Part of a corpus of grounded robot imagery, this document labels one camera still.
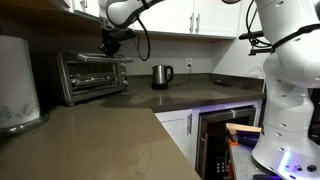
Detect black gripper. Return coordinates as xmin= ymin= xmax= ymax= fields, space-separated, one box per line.
xmin=99 ymin=28 xmax=136 ymax=57

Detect silver toaster oven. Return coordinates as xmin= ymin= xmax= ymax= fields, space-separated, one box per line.
xmin=57 ymin=52 xmax=133 ymax=106

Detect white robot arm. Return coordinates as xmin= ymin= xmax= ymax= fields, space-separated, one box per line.
xmin=252 ymin=0 xmax=320 ymax=180

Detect white lower cabinet door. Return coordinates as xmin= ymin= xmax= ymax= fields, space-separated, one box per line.
xmin=155 ymin=109 xmax=195 ymax=167

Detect stainless steel electric kettle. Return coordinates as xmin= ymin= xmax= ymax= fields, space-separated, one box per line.
xmin=152 ymin=65 xmax=174 ymax=90

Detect white upper cabinets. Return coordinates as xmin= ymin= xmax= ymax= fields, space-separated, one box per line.
xmin=50 ymin=0 xmax=241 ymax=38

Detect white paper towel roll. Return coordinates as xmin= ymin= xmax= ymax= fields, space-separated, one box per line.
xmin=0 ymin=35 xmax=49 ymax=136

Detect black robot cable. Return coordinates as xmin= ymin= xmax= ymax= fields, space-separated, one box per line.
xmin=132 ymin=14 xmax=152 ymax=62

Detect white wall outlet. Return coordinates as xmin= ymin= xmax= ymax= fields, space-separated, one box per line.
xmin=186 ymin=58 xmax=192 ymax=69

